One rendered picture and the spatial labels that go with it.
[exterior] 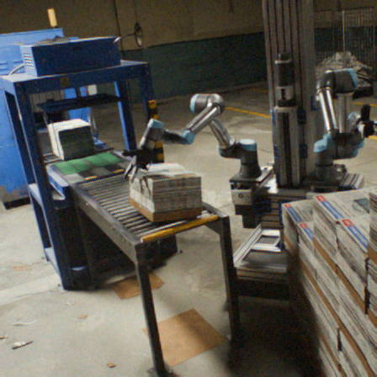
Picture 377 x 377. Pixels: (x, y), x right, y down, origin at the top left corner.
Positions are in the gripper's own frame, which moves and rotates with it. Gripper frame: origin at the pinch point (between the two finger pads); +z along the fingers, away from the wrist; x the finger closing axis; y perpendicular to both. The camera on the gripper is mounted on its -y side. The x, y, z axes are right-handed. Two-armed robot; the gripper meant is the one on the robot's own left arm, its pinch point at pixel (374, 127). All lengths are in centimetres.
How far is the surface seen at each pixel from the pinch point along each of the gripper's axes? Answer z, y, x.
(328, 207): 54, 12, 38
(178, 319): -44, 107, 131
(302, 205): -10, 36, 41
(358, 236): 84, 12, 35
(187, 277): -100, 108, 127
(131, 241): 4, 26, 131
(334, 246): 65, 24, 40
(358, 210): 61, 13, 28
